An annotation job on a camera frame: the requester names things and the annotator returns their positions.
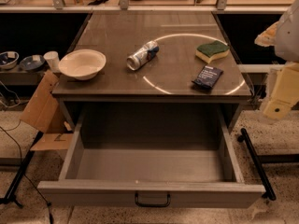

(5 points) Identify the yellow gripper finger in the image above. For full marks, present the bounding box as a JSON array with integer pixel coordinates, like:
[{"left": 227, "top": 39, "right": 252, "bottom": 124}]
[
  {"left": 262, "top": 63, "right": 299, "bottom": 120},
  {"left": 254, "top": 21, "right": 278, "bottom": 47}
]

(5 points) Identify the green and yellow sponge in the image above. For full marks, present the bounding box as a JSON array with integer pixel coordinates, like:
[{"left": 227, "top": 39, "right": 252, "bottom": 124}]
[{"left": 195, "top": 40, "right": 230, "bottom": 63}]

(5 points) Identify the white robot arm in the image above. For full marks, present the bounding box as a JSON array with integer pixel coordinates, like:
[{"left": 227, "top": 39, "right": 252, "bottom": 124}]
[{"left": 254, "top": 0, "right": 299, "bottom": 120}]

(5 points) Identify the grey open top drawer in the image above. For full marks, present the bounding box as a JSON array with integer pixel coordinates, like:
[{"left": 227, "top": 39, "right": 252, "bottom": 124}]
[{"left": 38, "top": 103, "right": 264, "bottom": 208}]

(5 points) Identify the dark blue snack packet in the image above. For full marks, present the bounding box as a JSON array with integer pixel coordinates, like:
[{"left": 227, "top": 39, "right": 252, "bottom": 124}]
[{"left": 192, "top": 65, "right": 223, "bottom": 90}]

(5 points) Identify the black bar stand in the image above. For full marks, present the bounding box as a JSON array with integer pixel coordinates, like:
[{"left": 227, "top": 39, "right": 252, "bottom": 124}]
[{"left": 237, "top": 128, "right": 277, "bottom": 201}]

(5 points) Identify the grey cabinet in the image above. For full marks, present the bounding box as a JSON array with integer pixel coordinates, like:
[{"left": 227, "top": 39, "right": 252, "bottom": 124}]
[{"left": 53, "top": 11, "right": 250, "bottom": 128}]

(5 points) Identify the crushed silver soda can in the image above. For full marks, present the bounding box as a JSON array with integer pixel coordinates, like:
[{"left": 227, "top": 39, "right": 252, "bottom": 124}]
[{"left": 126, "top": 40, "right": 160, "bottom": 71}]

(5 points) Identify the white paper cup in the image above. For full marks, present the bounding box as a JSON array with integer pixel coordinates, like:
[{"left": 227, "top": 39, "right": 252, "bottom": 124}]
[{"left": 44, "top": 51, "right": 60, "bottom": 73}]

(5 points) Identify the brown cardboard box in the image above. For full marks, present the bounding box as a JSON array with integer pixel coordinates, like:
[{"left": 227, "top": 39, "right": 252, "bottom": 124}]
[{"left": 21, "top": 70, "right": 73, "bottom": 151}]

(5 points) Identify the blue patterned bowl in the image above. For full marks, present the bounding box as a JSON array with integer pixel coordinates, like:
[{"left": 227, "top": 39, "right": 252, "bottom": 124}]
[{"left": 20, "top": 55, "right": 45, "bottom": 72}]

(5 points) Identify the small blue white bowl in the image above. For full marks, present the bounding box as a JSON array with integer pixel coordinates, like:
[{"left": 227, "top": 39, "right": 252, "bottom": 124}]
[{"left": 0, "top": 51, "right": 19, "bottom": 70}]

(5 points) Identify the black tripod stand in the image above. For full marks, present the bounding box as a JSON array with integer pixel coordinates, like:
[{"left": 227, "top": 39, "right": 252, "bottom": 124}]
[{"left": 0, "top": 131, "right": 42, "bottom": 208}]

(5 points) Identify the black drawer handle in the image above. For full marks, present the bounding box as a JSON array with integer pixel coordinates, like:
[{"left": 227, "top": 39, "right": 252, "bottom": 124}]
[{"left": 135, "top": 193, "right": 171, "bottom": 208}]

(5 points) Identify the black floor cable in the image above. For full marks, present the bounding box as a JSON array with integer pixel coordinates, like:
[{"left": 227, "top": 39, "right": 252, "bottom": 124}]
[{"left": 0, "top": 125, "right": 54, "bottom": 224}]

